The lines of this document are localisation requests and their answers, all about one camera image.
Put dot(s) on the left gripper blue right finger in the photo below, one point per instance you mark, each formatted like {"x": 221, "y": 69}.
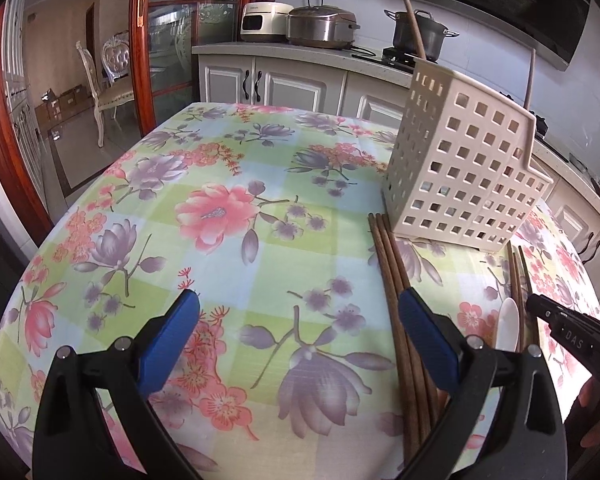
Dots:
{"x": 526, "y": 439}

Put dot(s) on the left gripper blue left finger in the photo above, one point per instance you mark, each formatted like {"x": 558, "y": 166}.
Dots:
{"x": 71, "y": 437}

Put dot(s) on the brown wooden chopstick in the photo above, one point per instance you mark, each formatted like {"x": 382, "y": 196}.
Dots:
{"x": 393, "y": 285}
{"x": 528, "y": 287}
{"x": 419, "y": 374}
{"x": 515, "y": 291}
{"x": 530, "y": 80}
{"x": 417, "y": 36}
{"x": 418, "y": 330}
{"x": 523, "y": 309}

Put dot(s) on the white perforated utensil basket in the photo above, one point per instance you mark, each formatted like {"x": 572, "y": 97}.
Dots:
{"x": 461, "y": 169}

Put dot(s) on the operator right hand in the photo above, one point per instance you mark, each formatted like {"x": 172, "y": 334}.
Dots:
{"x": 582, "y": 425}

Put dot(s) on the white ceramic spoon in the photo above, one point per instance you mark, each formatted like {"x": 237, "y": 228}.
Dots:
{"x": 507, "y": 328}

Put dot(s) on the floral plastic tablecloth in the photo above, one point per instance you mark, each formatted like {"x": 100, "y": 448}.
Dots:
{"x": 262, "y": 211}

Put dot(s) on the cardboard boxes on floor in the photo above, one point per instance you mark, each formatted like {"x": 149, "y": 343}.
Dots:
{"x": 54, "y": 108}

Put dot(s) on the white dining chair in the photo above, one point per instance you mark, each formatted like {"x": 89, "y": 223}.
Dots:
{"x": 119, "y": 94}

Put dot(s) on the grey stock pot with lid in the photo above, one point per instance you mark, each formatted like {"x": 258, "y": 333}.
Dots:
{"x": 432, "y": 32}

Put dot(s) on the red wooden sliding door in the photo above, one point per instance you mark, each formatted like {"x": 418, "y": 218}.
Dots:
{"x": 14, "y": 179}

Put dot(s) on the white display cabinet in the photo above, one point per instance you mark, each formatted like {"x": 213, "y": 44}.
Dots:
{"x": 20, "y": 109}

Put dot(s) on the silver rice cooker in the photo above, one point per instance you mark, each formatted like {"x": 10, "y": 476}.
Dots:
{"x": 327, "y": 27}

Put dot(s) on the white toaster oven appliance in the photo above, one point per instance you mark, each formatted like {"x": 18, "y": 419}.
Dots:
{"x": 265, "y": 21}

